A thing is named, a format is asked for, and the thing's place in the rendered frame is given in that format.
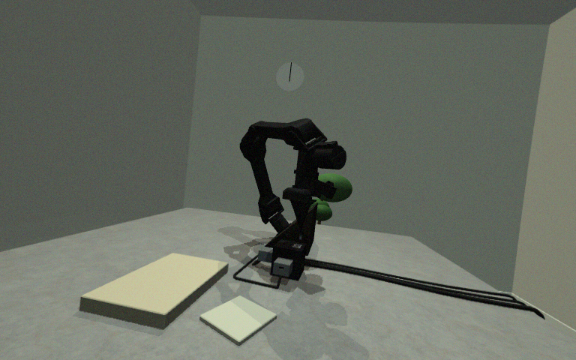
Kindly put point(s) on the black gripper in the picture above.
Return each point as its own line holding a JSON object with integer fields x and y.
{"x": 299, "y": 194}

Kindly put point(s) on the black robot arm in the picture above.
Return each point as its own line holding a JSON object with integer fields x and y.
{"x": 316, "y": 154}

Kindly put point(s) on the beige flat rectangular slab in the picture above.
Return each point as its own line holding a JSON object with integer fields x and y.
{"x": 157, "y": 293}

